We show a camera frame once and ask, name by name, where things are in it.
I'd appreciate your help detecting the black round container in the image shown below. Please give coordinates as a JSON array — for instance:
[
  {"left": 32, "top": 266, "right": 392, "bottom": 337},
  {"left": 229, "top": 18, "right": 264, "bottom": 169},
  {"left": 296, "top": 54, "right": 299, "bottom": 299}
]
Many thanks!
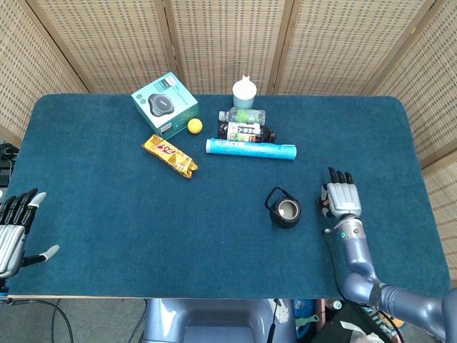
[{"left": 264, "top": 186, "right": 303, "bottom": 230}]

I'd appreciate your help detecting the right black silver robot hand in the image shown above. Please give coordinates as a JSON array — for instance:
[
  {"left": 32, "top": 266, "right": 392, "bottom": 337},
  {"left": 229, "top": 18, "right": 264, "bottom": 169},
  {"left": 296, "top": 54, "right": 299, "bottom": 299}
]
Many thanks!
[{"left": 316, "top": 166, "right": 362, "bottom": 219}]

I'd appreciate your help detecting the black electronic equipment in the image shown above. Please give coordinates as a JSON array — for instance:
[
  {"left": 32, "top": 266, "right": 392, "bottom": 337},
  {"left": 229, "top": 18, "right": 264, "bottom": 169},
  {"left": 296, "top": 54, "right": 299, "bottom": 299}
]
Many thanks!
[{"left": 0, "top": 141, "right": 19, "bottom": 187}]

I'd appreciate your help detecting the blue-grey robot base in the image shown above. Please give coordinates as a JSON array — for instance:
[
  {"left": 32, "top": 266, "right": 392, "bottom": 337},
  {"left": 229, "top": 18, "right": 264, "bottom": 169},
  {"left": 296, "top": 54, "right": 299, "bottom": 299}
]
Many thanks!
[{"left": 142, "top": 298, "right": 297, "bottom": 343}]

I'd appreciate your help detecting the light blue cylindrical tube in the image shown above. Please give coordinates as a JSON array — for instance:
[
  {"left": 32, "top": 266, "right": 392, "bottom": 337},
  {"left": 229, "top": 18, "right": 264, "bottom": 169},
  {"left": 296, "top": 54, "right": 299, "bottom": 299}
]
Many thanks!
[{"left": 205, "top": 138, "right": 298, "bottom": 161}]

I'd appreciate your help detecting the gold red snack packet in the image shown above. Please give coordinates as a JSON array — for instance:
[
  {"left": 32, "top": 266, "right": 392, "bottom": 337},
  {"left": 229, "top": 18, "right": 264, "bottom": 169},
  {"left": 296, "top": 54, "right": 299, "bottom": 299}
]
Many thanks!
[{"left": 142, "top": 134, "right": 199, "bottom": 179}]

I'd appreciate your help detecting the blue felt table mat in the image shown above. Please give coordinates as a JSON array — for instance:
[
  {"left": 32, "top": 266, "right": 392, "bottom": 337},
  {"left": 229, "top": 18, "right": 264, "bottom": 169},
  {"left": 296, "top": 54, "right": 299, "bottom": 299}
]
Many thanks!
[{"left": 3, "top": 93, "right": 451, "bottom": 300}]

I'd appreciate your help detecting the black floor cable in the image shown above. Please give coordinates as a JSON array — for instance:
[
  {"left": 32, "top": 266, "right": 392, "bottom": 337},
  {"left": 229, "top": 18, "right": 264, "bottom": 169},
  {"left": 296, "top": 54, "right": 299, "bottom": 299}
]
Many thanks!
[{"left": 6, "top": 299, "right": 74, "bottom": 343}]

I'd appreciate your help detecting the white sippy cup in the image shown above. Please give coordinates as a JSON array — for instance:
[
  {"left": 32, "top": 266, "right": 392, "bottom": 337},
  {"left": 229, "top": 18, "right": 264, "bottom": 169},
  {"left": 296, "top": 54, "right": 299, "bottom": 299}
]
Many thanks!
[{"left": 232, "top": 74, "right": 258, "bottom": 109}]

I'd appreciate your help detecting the black bag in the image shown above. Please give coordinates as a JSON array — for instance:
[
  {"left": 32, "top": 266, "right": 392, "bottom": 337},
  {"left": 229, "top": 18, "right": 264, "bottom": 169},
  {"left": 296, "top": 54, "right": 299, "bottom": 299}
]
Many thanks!
[{"left": 313, "top": 302, "right": 397, "bottom": 343}]

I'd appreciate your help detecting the dark tea drink bottle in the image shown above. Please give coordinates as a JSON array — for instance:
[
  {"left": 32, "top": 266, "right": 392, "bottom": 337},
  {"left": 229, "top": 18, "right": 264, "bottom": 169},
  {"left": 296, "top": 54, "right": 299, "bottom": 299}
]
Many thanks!
[{"left": 217, "top": 121, "right": 278, "bottom": 143}]

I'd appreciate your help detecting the woven rattan screen panel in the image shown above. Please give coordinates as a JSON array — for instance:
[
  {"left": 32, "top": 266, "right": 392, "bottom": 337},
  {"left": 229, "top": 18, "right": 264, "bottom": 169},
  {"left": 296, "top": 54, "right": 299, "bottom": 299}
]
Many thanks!
[
  {"left": 162, "top": 0, "right": 296, "bottom": 96},
  {"left": 0, "top": 0, "right": 89, "bottom": 147},
  {"left": 371, "top": 0, "right": 457, "bottom": 283},
  {"left": 26, "top": 0, "right": 183, "bottom": 94},
  {"left": 274, "top": 0, "right": 438, "bottom": 96}
]

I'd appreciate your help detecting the clear bottle green label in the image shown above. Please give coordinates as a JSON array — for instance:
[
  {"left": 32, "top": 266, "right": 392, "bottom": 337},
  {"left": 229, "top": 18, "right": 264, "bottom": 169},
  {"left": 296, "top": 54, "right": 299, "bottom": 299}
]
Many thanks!
[{"left": 218, "top": 106, "right": 267, "bottom": 125}]

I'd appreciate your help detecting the teal speaker product box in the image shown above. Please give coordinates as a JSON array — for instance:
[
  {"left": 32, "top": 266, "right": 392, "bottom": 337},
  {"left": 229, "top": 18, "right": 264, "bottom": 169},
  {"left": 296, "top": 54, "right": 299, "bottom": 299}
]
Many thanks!
[{"left": 131, "top": 71, "right": 201, "bottom": 140}]

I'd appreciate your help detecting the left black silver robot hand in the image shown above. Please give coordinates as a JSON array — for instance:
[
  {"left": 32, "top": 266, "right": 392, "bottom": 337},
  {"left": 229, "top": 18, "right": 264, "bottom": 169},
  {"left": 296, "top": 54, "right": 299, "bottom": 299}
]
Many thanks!
[{"left": 0, "top": 188, "right": 60, "bottom": 279}]

